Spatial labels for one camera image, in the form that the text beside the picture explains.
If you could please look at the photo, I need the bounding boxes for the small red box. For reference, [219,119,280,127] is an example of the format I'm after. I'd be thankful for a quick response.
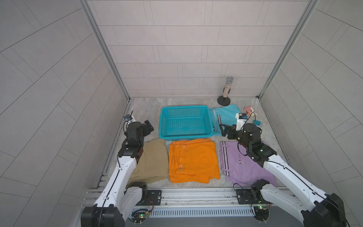
[244,106,258,117]

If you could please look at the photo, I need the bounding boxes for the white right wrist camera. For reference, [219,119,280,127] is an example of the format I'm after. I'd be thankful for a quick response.
[236,113,248,131]

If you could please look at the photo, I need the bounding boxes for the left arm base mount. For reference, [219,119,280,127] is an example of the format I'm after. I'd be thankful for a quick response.
[136,190,162,206]

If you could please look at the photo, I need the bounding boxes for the khaki pants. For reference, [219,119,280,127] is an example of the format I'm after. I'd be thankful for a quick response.
[128,139,169,184]

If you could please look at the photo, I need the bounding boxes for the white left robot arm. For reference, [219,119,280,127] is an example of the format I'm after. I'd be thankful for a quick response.
[80,120,154,227]

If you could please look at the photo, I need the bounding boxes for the small teal block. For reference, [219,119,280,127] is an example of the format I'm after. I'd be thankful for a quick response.
[252,120,261,126]

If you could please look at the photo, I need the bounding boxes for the purple pants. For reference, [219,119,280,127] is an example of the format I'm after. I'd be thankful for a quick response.
[220,141,277,186]

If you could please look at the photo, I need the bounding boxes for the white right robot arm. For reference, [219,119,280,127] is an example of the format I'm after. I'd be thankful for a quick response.
[220,123,349,227]

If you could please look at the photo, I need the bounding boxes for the left circuit board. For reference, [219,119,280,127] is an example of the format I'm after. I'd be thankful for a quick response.
[129,209,152,225]

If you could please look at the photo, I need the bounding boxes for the bottle on black stand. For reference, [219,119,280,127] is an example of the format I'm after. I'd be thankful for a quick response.
[217,76,234,107]

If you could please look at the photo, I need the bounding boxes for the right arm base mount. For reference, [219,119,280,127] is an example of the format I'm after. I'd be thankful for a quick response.
[235,188,269,205]

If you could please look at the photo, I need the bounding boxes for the right circuit board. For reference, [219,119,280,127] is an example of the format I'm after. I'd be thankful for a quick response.
[253,206,270,222]

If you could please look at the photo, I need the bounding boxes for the circuit board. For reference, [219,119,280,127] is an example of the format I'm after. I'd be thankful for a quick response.
[129,209,152,225]
[253,206,270,222]

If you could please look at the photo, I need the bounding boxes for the teal pants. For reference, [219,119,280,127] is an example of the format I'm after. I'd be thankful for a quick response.
[209,105,241,136]

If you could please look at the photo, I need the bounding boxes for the teal plastic basket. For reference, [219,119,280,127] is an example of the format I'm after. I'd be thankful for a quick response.
[158,106,214,141]

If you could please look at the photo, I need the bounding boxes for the orange pants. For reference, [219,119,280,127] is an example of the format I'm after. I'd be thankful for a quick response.
[169,138,220,183]

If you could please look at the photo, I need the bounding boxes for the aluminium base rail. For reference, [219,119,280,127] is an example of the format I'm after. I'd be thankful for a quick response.
[79,185,301,219]

